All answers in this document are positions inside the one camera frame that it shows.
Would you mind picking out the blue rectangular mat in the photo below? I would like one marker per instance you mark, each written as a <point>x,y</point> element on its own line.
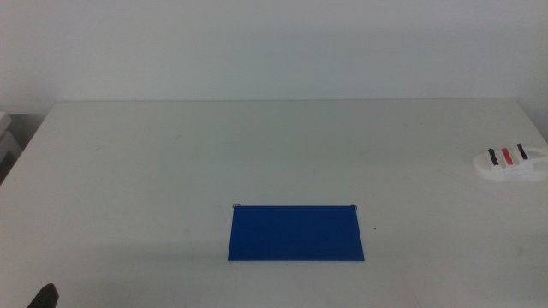
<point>295,235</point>

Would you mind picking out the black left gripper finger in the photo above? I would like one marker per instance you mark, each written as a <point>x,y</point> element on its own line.
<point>45,297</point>

